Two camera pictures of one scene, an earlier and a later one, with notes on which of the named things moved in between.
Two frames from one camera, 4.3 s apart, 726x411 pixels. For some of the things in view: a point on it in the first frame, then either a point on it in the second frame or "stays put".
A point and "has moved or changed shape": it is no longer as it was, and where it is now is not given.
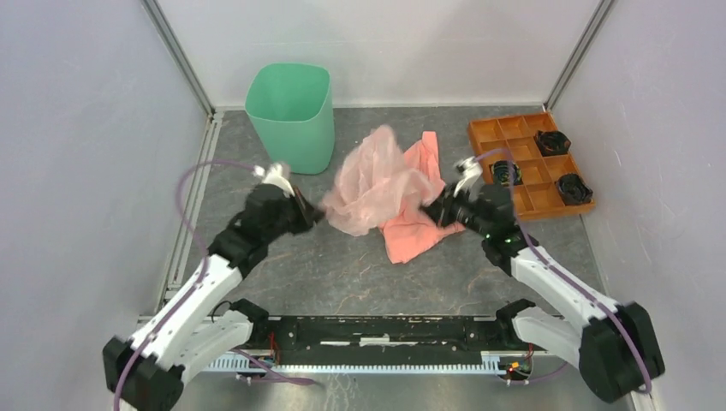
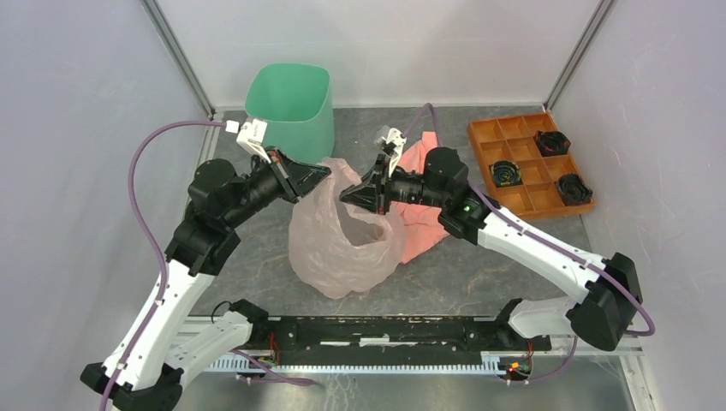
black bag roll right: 573,190 stays put
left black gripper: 307,216 → 293,176
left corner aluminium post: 178,50 stays put
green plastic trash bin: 291,109 stays put
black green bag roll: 501,171 stays put
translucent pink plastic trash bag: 373,178 has moved or changed shape
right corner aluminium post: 600,16 stays put
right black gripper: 439,211 → 374,191
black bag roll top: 551,142 stays put
